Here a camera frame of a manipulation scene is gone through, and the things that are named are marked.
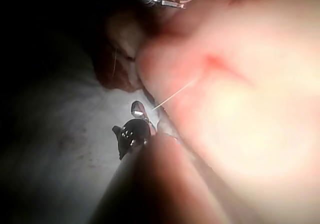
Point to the right arm needle driver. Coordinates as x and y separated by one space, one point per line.
132 134

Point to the tissue pad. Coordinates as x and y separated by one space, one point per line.
250 124

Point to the dark right arm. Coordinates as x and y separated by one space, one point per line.
155 184

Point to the blue thread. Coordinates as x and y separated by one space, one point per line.
175 94

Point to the right arm needle driver jaw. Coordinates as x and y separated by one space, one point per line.
137 110

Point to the drape cloth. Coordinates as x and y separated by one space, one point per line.
75 134

